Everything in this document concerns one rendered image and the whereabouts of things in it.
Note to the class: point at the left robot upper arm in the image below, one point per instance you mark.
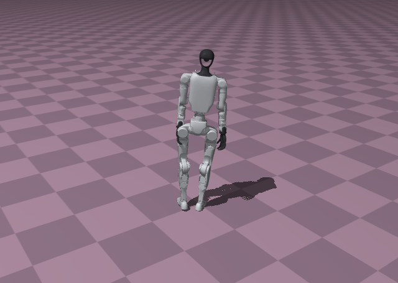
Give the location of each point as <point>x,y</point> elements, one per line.
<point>185,78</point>

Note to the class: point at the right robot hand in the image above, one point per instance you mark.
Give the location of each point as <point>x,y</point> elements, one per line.
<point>222,139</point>

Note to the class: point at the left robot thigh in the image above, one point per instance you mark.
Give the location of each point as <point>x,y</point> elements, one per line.
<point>183,133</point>

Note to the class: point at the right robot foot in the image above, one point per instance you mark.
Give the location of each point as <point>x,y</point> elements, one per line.
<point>200,206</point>

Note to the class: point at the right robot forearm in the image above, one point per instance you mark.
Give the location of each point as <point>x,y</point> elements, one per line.
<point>222,118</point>

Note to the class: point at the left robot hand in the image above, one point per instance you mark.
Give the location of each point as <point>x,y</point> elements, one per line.
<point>180,123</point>

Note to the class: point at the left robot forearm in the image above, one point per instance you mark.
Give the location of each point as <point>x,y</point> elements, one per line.
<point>181,112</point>

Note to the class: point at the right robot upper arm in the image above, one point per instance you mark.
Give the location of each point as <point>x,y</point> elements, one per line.
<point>222,92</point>

